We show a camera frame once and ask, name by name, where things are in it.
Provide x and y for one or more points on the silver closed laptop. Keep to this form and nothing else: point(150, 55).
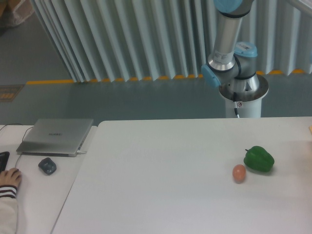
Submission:
point(56, 137)

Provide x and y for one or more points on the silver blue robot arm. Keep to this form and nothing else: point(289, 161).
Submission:
point(231, 51)

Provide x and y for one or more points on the white sleeved forearm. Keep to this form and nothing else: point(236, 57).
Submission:
point(8, 209)

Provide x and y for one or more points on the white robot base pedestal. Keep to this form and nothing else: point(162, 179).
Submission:
point(243, 97)

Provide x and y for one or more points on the person's hand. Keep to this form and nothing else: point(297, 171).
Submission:
point(11, 177)

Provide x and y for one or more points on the white folding partition screen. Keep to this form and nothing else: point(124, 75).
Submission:
point(113, 39)

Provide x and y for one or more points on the brown egg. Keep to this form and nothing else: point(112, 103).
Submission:
point(239, 173)

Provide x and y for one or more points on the green bell pepper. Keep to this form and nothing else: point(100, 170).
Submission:
point(258, 159)

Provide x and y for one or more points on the dark grey computer mouse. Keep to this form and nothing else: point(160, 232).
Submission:
point(48, 166)

